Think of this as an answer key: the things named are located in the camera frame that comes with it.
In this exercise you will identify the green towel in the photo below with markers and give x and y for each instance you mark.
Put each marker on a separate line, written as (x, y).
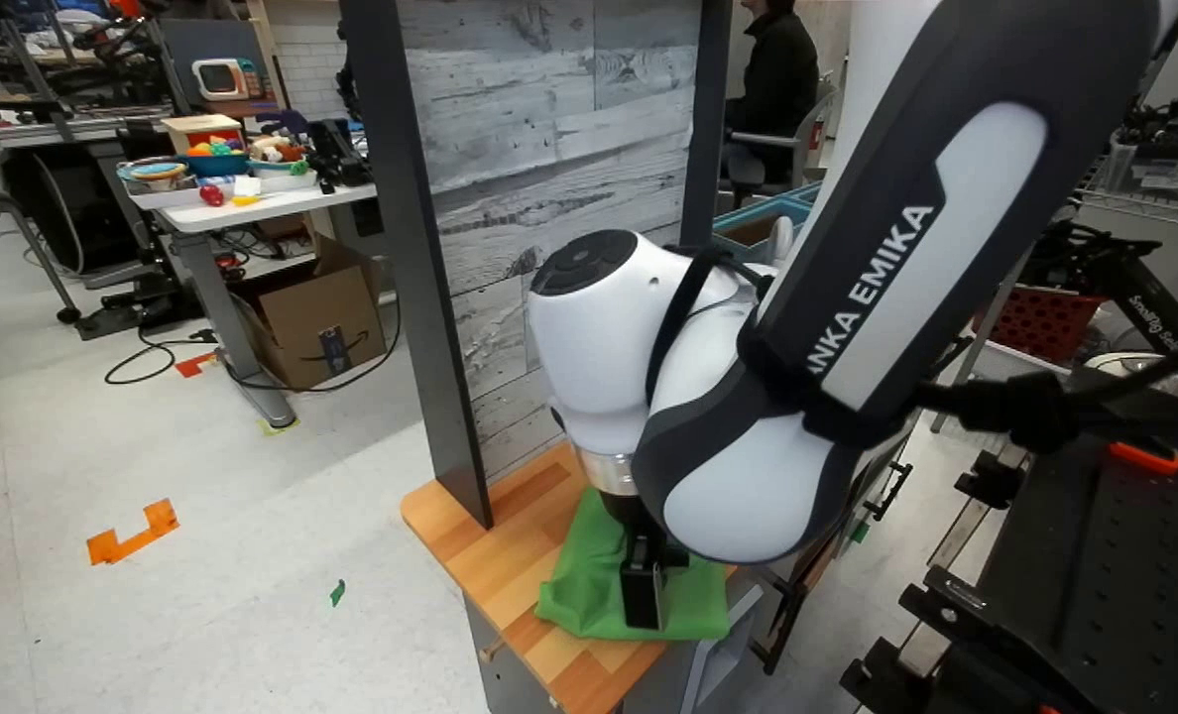
(587, 580)

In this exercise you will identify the large black round spool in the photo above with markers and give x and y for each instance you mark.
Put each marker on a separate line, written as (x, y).
(66, 202)

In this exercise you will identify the grey sink faucet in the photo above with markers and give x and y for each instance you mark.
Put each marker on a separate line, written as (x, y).
(781, 240)

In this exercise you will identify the slim black frame post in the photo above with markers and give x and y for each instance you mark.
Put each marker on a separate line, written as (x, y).
(708, 132)

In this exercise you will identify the white desk with grey leg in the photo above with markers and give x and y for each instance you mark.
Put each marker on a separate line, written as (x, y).
(264, 207)

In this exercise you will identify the white black Franka robot arm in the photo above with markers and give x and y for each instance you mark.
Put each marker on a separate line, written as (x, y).
(876, 261)

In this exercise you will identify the large blue storage bin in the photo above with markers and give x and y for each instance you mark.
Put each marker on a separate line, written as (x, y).
(747, 223)

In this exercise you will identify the grey office chair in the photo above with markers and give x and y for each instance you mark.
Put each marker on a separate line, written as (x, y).
(800, 140)

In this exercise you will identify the person in black clothes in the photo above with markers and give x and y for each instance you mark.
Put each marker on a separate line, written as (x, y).
(780, 74)

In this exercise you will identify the wooden toy box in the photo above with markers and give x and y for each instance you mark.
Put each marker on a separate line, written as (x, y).
(198, 129)

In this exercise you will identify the yellow white toy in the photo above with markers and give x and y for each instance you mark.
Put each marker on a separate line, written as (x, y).
(246, 190)

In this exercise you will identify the black cart frame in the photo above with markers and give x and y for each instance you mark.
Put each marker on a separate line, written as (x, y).
(1105, 580)

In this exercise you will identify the small orange floor tape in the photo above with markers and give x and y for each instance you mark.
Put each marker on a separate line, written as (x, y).
(194, 363)

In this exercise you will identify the red mesh crate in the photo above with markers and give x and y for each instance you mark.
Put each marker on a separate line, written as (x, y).
(1050, 321)

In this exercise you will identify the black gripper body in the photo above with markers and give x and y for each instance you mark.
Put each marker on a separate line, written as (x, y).
(650, 543)

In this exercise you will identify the wide black frame post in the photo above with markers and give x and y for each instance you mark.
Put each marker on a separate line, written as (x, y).
(410, 261)

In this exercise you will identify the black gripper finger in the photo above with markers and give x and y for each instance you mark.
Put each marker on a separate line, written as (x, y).
(641, 601)

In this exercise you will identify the white orange toy screen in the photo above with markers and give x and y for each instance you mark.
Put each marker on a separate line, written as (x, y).
(222, 79)

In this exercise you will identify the grey wood pattern backdrop panel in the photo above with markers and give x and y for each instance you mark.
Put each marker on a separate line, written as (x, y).
(547, 132)

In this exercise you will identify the open cardboard box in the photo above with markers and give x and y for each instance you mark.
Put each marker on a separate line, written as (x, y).
(316, 321)

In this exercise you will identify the wooden top kitchen cabinet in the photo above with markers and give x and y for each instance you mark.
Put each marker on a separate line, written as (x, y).
(509, 558)

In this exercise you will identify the orange floor tape bracket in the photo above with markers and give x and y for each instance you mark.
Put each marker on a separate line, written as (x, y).
(132, 538)

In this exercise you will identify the red toy ball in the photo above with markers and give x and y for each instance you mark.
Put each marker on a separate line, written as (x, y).
(211, 194)

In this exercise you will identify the black device on desk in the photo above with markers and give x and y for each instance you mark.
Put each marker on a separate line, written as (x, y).
(338, 153)

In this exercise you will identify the black tripod stand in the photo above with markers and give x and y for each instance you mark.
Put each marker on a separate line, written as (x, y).
(1143, 283)

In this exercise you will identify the small green floor scrap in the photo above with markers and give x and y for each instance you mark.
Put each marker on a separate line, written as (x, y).
(338, 591)

